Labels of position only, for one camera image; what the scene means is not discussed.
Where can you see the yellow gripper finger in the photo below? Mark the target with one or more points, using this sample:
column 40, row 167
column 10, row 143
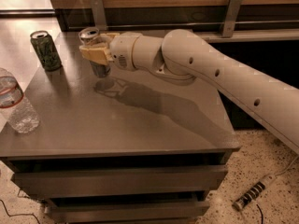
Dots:
column 108, row 37
column 96, row 54

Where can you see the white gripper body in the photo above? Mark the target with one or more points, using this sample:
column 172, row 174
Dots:
column 121, row 50

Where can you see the silver redbull can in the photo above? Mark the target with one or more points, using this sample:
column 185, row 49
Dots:
column 89, row 37

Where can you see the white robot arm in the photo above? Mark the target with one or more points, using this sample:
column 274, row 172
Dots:
column 182, row 56

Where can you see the green soda can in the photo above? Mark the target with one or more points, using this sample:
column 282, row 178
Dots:
column 46, row 51

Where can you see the clear plastic water bottle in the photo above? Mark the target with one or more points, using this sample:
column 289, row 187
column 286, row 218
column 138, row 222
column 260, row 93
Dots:
column 15, row 106

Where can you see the grey drawer cabinet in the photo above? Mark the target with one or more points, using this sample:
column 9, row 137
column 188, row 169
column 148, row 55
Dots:
column 126, row 120

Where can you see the upper grey drawer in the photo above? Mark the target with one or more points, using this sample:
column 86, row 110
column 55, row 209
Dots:
column 120, row 181

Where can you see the grey drawer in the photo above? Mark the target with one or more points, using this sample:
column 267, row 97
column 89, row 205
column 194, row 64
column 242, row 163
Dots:
column 128, row 212
column 120, row 181

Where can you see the lower grey drawer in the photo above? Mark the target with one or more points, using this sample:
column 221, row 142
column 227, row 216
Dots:
column 128, row 212

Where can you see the left metal bracket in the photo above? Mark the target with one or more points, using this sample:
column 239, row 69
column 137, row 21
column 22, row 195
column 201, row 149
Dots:
column 99, row 14

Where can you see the metal bracket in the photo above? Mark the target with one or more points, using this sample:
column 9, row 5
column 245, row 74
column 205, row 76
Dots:
column 99, row 14
column 228, row 25

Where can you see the right metal bracket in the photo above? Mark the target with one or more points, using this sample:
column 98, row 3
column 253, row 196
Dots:
column 228, row 25

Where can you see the horizontal metal rail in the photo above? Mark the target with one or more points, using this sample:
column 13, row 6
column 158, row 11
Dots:
column 204, row 26

